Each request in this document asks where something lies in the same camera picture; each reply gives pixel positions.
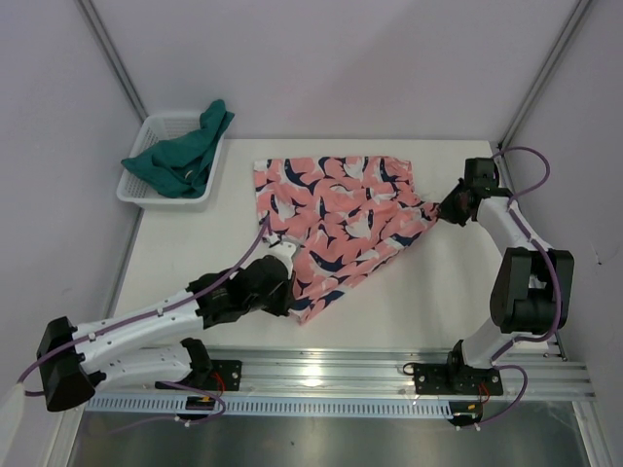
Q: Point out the left aluminium frame post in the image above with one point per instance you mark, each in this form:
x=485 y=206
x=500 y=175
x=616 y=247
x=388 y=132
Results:
x=112 y=57

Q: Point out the green shorts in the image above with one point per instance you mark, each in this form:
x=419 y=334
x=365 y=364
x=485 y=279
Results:
x=179 y=167

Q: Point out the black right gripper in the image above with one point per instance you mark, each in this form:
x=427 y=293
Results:
x=446 y=210

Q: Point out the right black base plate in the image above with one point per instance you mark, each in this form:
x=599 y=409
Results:
x=452 y=379

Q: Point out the white perforated cable tray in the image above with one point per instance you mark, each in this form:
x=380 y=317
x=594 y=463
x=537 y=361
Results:
x=278 y=406

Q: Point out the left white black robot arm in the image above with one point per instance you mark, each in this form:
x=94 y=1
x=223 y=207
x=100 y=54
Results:
x=153 y=345

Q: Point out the pink shark print shorts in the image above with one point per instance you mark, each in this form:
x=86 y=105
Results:
x=348 y=216

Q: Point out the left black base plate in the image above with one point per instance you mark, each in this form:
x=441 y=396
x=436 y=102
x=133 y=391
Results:
x=214 y=374

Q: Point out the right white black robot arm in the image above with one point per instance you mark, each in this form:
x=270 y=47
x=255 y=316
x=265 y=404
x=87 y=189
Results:
x=530 y=298

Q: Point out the aluminium mounting rail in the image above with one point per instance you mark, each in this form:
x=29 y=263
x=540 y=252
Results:
x=330 y=373

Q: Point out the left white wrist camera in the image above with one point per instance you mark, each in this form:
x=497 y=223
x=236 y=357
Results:
x=285 y=251

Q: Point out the right aluminium frame post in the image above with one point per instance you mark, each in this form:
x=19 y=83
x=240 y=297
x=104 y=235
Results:
x=564 y=39

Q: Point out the aluminium frame post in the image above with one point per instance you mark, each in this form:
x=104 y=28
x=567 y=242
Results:
x=112 y=57
x=564 y=39

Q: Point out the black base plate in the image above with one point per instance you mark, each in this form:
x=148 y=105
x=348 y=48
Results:
x=214 y=374
x=452 y=379

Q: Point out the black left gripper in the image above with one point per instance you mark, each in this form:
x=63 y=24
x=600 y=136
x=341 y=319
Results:
x=282 y=306

